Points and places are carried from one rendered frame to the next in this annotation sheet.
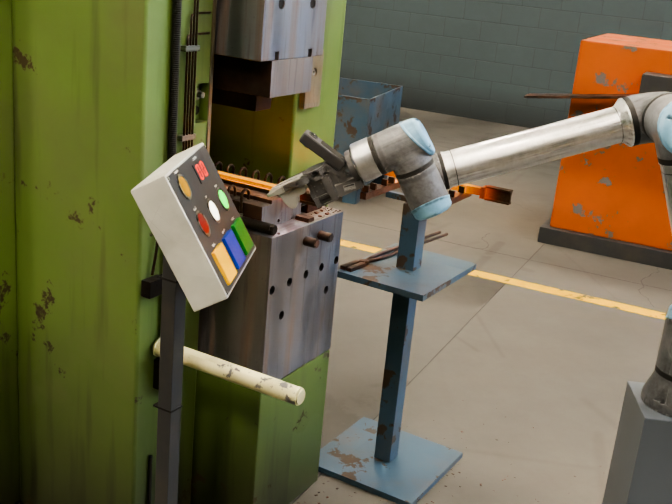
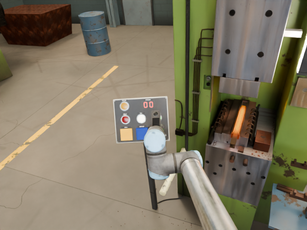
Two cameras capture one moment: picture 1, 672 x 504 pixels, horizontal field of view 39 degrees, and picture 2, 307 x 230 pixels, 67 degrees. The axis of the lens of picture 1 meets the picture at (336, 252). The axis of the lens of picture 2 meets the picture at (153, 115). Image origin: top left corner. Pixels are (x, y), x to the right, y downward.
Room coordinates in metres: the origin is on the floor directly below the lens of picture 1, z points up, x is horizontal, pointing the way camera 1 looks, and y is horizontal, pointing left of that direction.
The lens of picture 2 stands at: (2.03, -0.90, 1.94)
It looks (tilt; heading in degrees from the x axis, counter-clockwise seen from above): 35 degrees down; 90
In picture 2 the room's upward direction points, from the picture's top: 5 degrees counter-clockwise
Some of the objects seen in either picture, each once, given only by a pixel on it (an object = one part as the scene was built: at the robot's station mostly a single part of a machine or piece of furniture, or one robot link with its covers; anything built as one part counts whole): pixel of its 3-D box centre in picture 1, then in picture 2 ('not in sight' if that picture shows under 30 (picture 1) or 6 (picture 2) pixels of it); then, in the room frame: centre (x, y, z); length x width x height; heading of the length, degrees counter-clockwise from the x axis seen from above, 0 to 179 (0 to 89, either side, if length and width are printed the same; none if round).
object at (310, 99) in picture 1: (311, 78); (304, 92); (2.82, 0.12, 1.27); 0.09 x 0.02 x 0.17; 151
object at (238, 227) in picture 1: (240, 236); not in sight; (2.04, 0.22, 1.01); 0.07 x 0.05 x 0.07; 176
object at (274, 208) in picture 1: (220, 192); (236, 119); (2.59, 0.34, 0.96); 0.42 x 0.20 x 0.09; 61
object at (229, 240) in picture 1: (232, 249); (142, 133); (1.94, 0.23, 1.01); 0.07 x 0.05 x 0.07; 176
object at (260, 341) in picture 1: (224, 274); (239, 148); (2.64, 0.32, 0.69); 0.56 x 0.38 x 0.45; 61
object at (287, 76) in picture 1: (227, 65); (244, 70); (2.59, 0.34, 1.32); 0.42 x 0.20 x 0.10; 61
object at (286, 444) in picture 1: (217, 411); (232, 187); (2.64, 0.32, 0.23); 0.56 x 0.38 x 0.47; 61
